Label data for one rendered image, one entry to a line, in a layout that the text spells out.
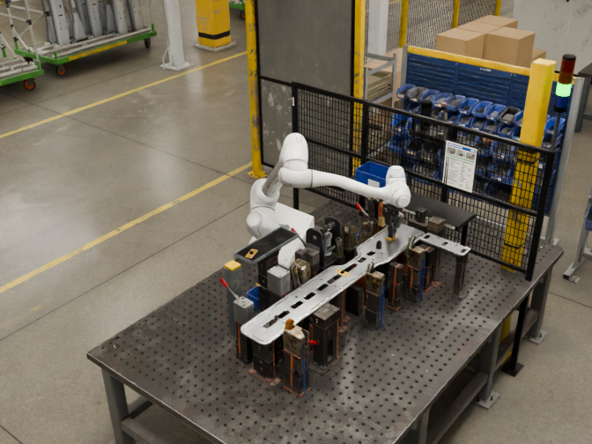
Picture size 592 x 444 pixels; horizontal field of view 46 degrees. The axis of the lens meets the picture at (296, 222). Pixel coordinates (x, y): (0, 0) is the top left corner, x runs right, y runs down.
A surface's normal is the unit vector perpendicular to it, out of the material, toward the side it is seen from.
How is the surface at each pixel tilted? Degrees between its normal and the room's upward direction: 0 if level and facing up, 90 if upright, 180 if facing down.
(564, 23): 90
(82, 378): 0
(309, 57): 92
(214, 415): 0
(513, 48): 90
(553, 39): 90
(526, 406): 0
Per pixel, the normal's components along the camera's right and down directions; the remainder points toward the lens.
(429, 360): -0.01, -0.87
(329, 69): -0.63, 0.42
